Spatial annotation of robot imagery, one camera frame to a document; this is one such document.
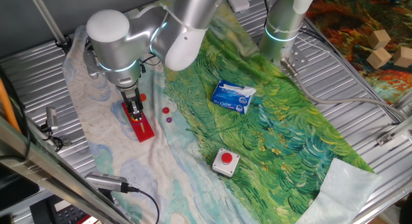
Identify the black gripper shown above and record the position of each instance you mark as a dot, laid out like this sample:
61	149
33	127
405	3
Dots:
133	100

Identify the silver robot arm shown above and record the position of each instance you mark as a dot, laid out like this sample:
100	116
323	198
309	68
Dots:
180	31

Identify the red Hanoi base board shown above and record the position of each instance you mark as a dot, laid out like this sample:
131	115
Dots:
145	134

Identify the blue tissue pack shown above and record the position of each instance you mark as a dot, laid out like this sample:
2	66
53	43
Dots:
230	100

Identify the grey box with red button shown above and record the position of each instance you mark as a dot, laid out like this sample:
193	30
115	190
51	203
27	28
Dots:
227	167

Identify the black desk telephone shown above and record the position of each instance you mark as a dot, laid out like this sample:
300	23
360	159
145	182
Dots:
64	214

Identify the orange tube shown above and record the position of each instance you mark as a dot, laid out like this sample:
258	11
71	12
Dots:
6	108

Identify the thin grey metal rod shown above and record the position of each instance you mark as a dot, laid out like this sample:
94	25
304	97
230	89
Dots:
45	16

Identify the landscape painting print cloth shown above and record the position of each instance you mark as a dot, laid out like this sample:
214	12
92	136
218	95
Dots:
273	137

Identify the black monitor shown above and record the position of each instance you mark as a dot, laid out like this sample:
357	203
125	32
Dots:
16	188

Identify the white power strip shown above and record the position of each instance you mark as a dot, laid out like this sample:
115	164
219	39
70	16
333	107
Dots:
239	2

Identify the orange painting print cloth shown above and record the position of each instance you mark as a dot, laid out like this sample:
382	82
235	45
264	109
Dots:
347	11

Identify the wooden cube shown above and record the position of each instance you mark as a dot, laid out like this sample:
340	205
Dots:
380	40
404	56
379	58

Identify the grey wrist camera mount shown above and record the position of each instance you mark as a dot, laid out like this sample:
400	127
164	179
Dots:
90	64

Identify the grey bar-shaped camera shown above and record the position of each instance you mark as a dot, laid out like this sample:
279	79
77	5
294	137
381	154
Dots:
106	182

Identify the small grey camera on stand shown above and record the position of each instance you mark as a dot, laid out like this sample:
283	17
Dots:
51	117

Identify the aluminium frame bar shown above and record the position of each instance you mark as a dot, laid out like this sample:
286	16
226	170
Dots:
38	172

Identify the aluminium corner bracket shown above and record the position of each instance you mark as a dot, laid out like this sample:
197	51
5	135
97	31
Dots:
386	138

